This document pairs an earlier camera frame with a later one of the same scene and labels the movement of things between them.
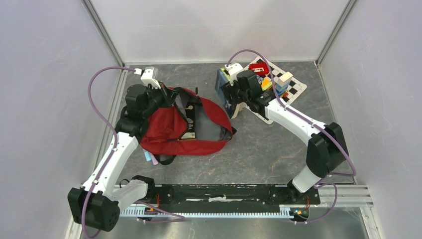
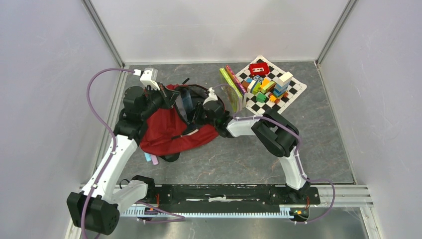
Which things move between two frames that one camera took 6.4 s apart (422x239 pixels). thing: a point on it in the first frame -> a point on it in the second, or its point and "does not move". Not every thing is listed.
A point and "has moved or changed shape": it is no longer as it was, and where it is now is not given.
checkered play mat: x=273 y=78 does not move
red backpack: x=193 y=125 has moved or changed shape
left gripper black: x=167 y=95 does not move
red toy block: x=260 y=68 does not move
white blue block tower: x=282 y=82 does not move
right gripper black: x=228 y=89 -> x=194 y=118
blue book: x=221 y=79 -> x=187 y=99
